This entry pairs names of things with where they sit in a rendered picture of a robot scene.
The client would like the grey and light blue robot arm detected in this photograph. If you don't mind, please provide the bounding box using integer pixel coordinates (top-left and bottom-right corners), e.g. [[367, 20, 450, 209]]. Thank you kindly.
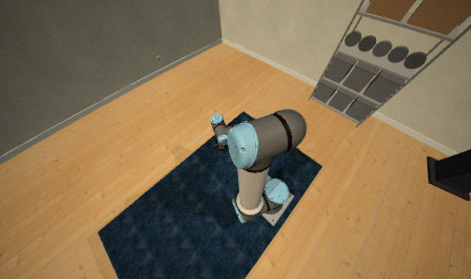
[[210, 110, 306, 223]]

